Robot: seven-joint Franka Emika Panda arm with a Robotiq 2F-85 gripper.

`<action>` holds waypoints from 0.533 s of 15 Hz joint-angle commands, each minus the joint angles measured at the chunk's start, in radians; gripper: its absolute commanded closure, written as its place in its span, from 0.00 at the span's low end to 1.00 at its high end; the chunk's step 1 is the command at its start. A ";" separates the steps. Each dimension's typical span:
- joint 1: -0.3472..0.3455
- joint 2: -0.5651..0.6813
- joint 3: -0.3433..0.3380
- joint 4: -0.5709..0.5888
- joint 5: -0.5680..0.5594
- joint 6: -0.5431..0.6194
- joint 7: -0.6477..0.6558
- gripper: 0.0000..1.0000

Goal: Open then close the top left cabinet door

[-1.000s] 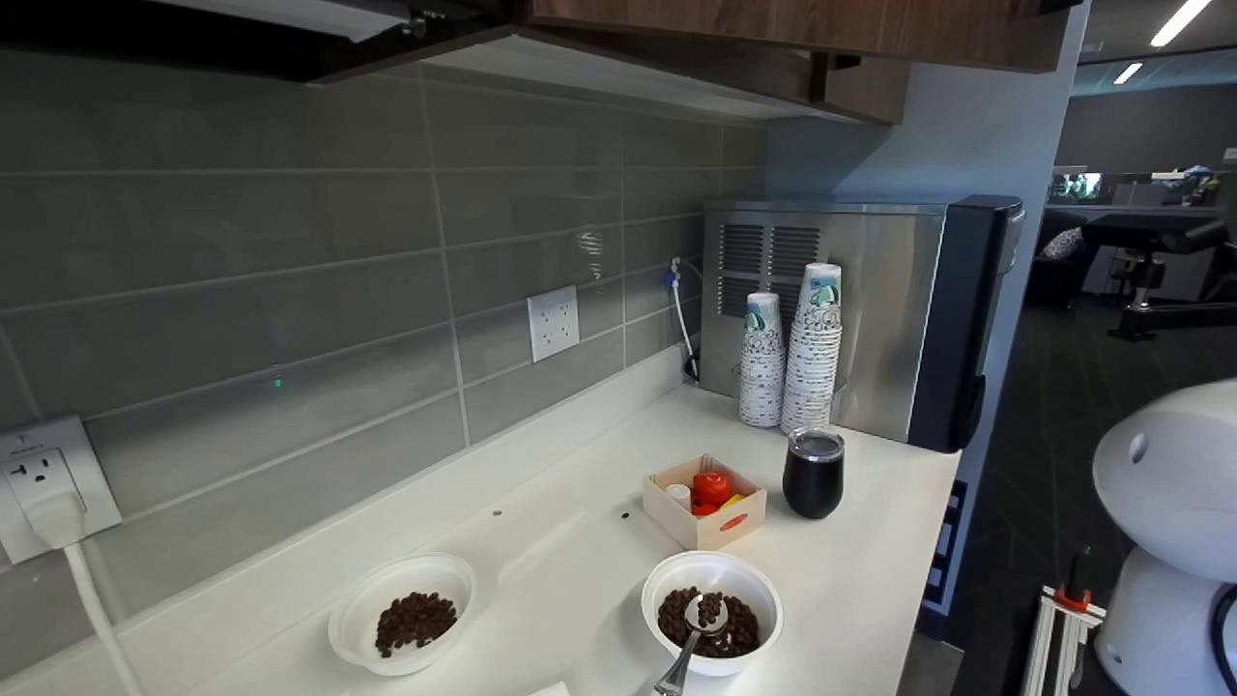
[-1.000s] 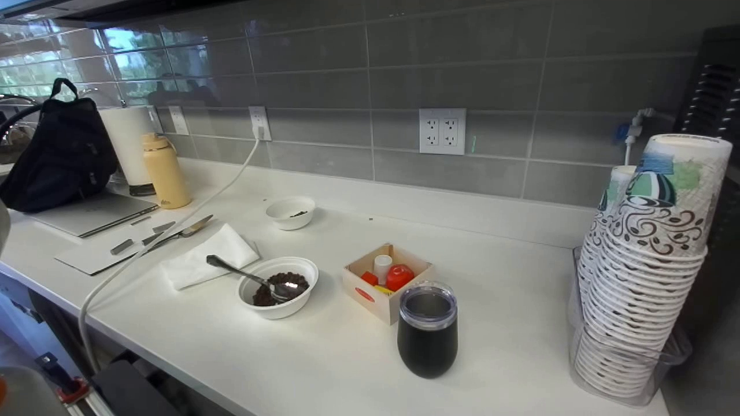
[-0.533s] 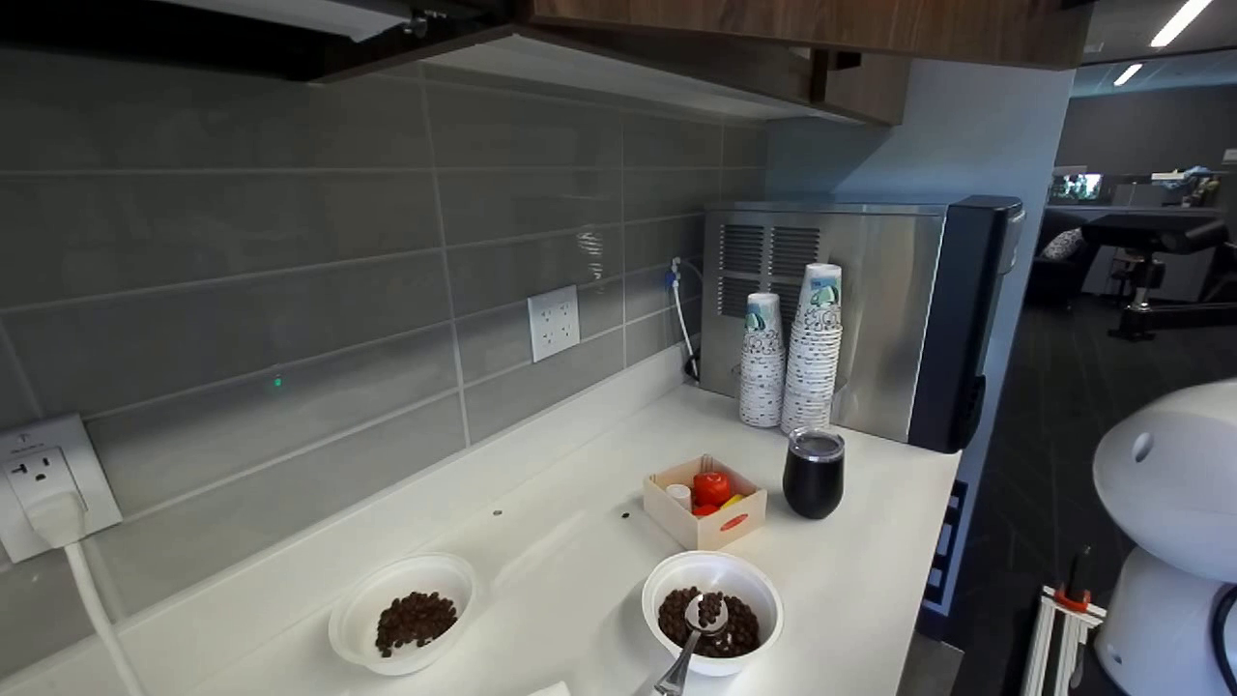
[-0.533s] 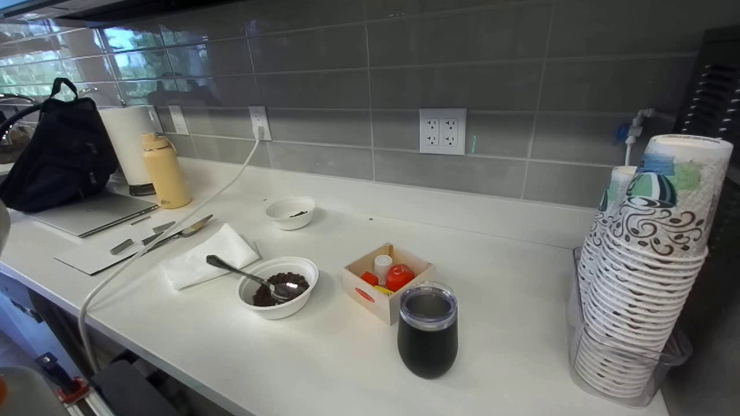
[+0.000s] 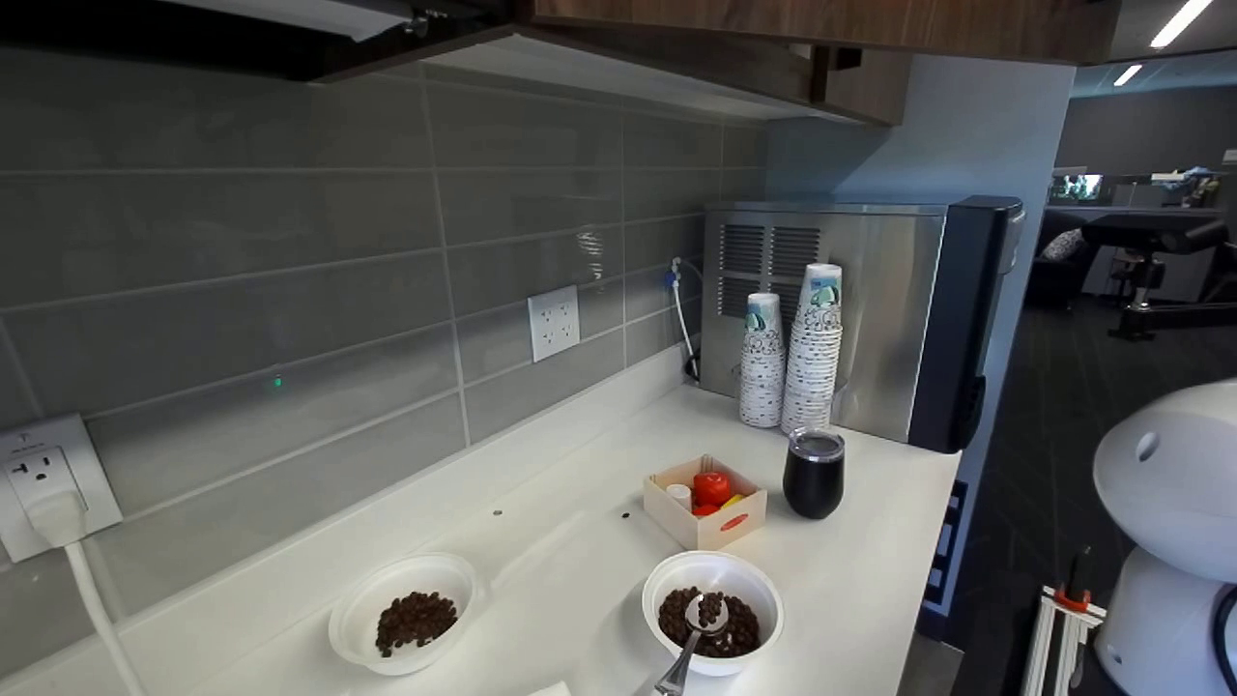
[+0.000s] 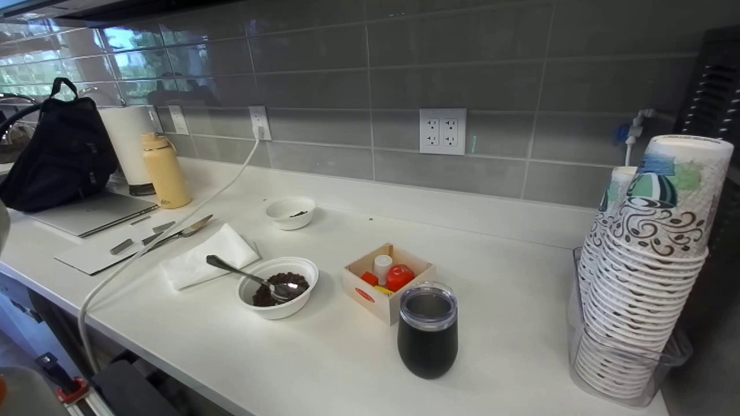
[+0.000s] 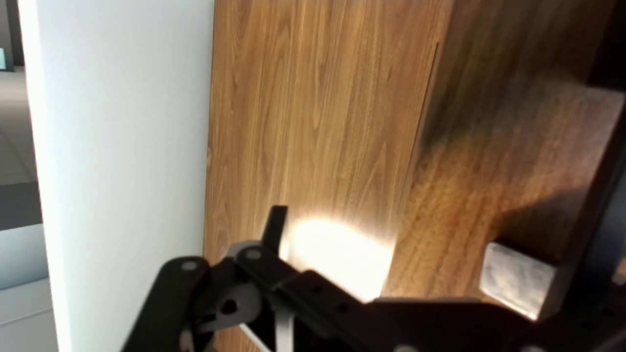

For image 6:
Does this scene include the small white bottle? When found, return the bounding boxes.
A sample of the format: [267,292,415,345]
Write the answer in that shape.
[372,253,394,286]

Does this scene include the red round toy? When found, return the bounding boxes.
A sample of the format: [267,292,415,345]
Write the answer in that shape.
[384,264,418,293]

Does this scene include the small empty white bowl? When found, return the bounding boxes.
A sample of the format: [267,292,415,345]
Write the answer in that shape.
[264,195,318,233]

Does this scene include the small wooden box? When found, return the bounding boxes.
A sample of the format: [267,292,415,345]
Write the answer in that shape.
[339,240,434,326]

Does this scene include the dark coffee beans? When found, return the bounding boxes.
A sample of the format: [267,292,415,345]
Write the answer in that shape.
[252,271,311,311]

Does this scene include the metal spoon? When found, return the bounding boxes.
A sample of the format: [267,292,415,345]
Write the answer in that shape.
[202,253,304,304]

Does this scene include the white bowl with coffee beans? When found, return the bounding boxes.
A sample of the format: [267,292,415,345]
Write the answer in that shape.
[236,255,320,324]

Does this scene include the white paper napkin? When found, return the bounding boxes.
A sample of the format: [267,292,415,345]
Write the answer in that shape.
[160,223,260,293]

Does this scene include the black tumbler with metal rim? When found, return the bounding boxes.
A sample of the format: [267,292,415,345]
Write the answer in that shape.
[394,282,463,381]

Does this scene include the long metal table knife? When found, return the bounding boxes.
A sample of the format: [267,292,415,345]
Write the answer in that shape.
[89,213,218,278]

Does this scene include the yellow bottle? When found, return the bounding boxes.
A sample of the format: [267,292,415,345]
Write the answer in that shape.
[138,131,193,211]

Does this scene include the patterned paper cup stack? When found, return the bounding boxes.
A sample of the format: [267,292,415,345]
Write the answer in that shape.
[597,164,643,256]
[568,134,736,406]

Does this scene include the white paper towel roll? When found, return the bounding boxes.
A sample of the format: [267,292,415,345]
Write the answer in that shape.
[98,103,160,196]

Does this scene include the blue water valve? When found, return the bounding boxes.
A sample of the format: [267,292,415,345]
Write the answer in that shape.
[613,106,659,170]

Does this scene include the white cutting board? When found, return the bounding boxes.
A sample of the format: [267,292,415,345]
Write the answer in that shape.
[30,189,161,244]
[52,216,209,279]

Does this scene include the black cart base panel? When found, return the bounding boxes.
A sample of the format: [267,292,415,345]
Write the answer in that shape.
[89,358,182,416]

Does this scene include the black backpack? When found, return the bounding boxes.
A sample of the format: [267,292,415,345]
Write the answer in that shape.
[0,77,119,216]

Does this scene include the orange red clip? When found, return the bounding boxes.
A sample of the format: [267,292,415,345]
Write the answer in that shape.
[56,378,93,406]

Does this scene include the stack of paper cups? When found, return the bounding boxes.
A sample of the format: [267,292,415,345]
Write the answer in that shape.
[671,25,740,373]

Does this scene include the grey round base part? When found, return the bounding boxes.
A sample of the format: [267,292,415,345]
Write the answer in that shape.
[0,365,72,416]

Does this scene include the white quad wall outlet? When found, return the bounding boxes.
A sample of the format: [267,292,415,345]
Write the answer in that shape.
[415,106,470,157]

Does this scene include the grey handled knife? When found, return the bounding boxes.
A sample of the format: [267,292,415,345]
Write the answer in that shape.
[76,201,161,240]

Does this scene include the white power cable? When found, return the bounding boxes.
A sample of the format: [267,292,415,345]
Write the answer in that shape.
[76,134,266,378]

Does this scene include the aluminium frame rail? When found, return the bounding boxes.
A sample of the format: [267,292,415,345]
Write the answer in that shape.
[33,349,112,416]

